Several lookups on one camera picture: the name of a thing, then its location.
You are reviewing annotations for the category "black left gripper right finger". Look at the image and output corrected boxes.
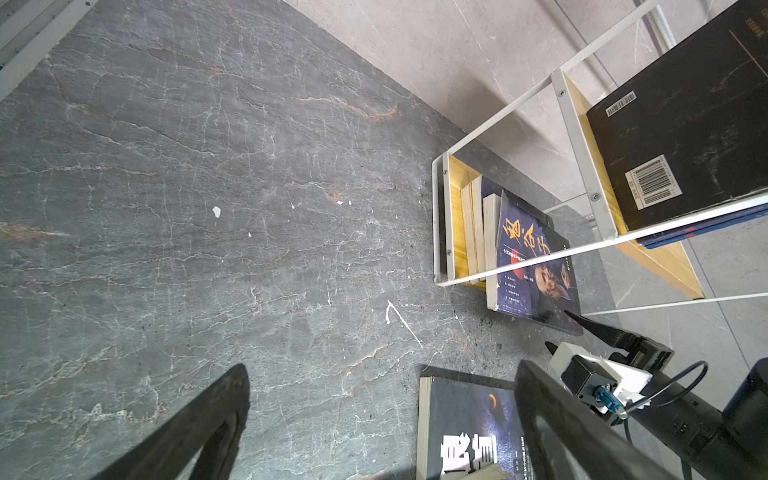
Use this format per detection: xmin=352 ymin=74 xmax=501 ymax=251
xmin=515 ymin=360 xmax=673 ymax=479

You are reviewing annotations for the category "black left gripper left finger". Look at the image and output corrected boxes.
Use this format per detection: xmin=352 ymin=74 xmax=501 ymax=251
xmin=94 ymin=363 xmax=250 ymax=479

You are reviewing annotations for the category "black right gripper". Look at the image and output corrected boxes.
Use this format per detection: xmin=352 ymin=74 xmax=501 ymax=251
xmin=545 ymin=310 xmax=767 ymax=479

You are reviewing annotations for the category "dark portrait book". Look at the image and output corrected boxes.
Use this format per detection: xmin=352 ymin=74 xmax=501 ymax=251
xmin=483 ymin=192 xmax=583 ymax=336
xmin=470 ymin=175 xmax=554 ymax=272

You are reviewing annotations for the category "navy book yin-yang cover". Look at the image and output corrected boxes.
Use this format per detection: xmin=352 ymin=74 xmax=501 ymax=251
xmin=636 ymin=204 xmax=767 ymax=250

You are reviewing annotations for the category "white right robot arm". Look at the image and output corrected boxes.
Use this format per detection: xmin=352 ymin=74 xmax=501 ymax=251
xmin=545 ymin=314 xmax=767 ymax=479

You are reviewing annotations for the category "black white-title book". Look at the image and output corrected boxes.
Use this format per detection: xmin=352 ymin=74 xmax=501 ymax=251
xmin=416 ymin=369 xmax=535 ymax=479

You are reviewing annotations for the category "white metal wooden shelf rack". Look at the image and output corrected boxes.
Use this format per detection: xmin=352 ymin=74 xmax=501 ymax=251
xmin=431 ymin=0 xmax=768 ymax=317

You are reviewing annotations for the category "yellow cartoon cover book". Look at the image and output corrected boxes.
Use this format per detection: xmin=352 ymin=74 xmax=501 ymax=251
xmin=461 ymin=183 xmax=478 ymax=276

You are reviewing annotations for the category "black yellow book on shelf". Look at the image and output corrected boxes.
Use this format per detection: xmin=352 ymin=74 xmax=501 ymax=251
xmin=587 ymin=1 xmax=767 ymax=230

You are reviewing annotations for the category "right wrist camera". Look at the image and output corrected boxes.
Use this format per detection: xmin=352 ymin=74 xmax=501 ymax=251
xmin=550 ymin=342 xmax=652 ymax=424

